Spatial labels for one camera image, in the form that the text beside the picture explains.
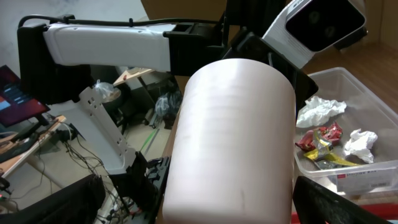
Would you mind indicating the red strawberry candy wrapper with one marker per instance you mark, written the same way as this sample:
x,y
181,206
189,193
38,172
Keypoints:
x,y
332,134

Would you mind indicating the large white tissue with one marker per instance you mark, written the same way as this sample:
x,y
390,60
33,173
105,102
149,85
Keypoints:
x,y
317,111

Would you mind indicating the computer monitor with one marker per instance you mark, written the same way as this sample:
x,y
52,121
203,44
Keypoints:
x,y
17,106

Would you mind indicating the clear plastic storage bin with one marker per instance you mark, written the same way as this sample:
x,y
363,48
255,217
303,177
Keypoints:
x,y
364,111

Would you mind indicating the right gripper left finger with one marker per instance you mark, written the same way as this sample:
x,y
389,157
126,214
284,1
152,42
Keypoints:
x,y
77,203

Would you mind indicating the red serving tray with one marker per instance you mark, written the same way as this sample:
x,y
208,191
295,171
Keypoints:
x,y
346,213

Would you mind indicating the wooden side desk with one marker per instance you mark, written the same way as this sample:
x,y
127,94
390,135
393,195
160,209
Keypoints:
x,y
21,151

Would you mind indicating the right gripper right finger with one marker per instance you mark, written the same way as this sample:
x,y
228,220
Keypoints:
x,y
307,193

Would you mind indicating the clear plastic bag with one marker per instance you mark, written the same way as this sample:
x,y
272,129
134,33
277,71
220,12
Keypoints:
x,y
107,91

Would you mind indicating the small white tissue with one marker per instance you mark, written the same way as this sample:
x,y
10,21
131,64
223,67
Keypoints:
x,y
360,145

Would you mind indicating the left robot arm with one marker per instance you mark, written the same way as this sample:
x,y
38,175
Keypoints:
x,y
55,59

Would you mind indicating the pink white cup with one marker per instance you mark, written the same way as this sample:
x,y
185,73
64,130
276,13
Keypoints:
x,y
233,154

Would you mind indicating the yellow snack wrapper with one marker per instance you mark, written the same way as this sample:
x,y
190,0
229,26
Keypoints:
x,y
323,155

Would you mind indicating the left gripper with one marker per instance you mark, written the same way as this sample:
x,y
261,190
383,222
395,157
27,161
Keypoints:
x,y
255,18

